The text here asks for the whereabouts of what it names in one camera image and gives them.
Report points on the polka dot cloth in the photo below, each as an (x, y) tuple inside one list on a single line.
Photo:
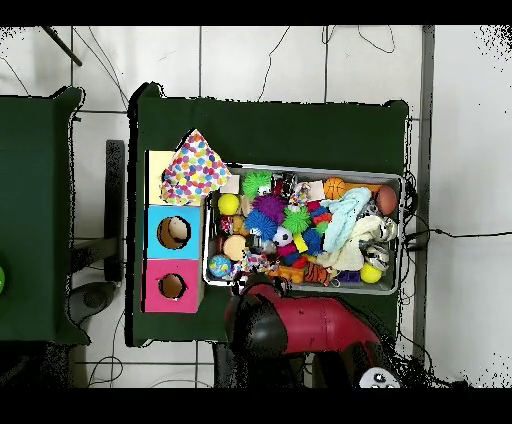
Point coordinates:
[(252, 260), (196, 172)]

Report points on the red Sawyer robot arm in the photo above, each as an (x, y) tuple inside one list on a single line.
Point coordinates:
[(320, 324)]

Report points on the wooden box with three holes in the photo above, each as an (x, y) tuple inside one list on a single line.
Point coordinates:
[(176, 240)]

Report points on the shallow mesh toy bin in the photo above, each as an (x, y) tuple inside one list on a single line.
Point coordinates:
[(360, 286)]

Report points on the purple spiky ball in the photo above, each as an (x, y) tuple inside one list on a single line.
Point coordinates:
[(270, 206)]

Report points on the smooth yellow ball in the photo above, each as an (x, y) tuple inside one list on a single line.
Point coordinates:
[(228, 204)]

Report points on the globe print ball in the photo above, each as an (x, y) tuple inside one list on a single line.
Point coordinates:
[(219, 266)]

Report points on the orange toy basketball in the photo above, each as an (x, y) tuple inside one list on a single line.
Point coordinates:
[(334, 188)]

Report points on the light blue cloth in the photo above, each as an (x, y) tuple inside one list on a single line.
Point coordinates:
[(344, 218)]

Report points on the dark green tablecloth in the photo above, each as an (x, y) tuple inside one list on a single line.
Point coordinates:
[(260, 120)]

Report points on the cream knitted cloth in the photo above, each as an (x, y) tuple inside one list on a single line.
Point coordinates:
[(356, 248)]

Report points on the yellow tennis ball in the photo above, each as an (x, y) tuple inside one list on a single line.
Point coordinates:
[(370, 273)]

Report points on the brown toy football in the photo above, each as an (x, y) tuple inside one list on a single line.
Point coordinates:
[(386, 200)]

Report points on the black upright bar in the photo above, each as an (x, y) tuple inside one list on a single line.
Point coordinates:
[(115, 180)]

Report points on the grey floor base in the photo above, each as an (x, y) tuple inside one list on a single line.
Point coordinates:
[(94, 300)]

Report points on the green cloth side table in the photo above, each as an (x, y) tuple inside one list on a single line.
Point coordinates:
[(32, 180)]

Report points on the black rod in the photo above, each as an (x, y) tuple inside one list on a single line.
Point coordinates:
[(62, 46)]

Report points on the green disc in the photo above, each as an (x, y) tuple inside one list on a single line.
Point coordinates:
[(1, 280)]

